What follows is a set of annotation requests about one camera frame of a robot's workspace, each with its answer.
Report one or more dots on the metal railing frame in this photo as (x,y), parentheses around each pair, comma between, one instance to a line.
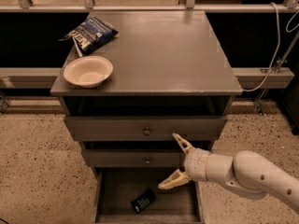
(149,3)

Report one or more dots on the grey middle drawer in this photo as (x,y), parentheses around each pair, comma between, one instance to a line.
(133,158)

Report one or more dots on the grey wooden drawer cabinet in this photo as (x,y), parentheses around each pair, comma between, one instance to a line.
(165,64)

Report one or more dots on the dark blue rxbar wrapper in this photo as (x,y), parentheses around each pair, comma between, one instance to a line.
(143,201)

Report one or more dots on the white paper bowl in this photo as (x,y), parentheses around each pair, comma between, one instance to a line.
(88,72)

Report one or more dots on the brass middle drawer knob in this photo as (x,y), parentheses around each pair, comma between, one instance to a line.
(148,161)

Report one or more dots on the grey open bottom drawer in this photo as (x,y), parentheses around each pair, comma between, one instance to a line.
(117,187)

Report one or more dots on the brass drawer knob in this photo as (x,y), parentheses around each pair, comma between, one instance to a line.
(147,131)
(148,161)

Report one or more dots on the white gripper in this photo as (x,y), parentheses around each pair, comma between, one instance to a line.
(195,164)

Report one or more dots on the grey top drawer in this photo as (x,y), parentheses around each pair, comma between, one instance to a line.
(131,128)

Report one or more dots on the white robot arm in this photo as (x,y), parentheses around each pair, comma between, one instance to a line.
(247,174)

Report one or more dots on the blue chip bag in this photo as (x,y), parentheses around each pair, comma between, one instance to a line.
(92,34)

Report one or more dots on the brass top drawer knob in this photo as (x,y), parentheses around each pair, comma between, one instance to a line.
(147,131)

